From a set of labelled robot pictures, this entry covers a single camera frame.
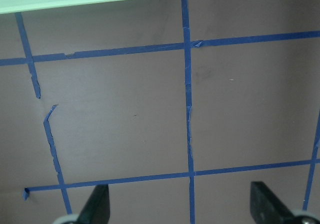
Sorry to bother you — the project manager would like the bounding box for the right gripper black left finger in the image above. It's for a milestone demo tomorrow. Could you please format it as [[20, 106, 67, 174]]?
[[77, 184, 110, 224]]

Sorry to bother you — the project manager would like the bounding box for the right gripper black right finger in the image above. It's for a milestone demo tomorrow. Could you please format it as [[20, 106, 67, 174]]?
[[250, 181, 295, 224]]

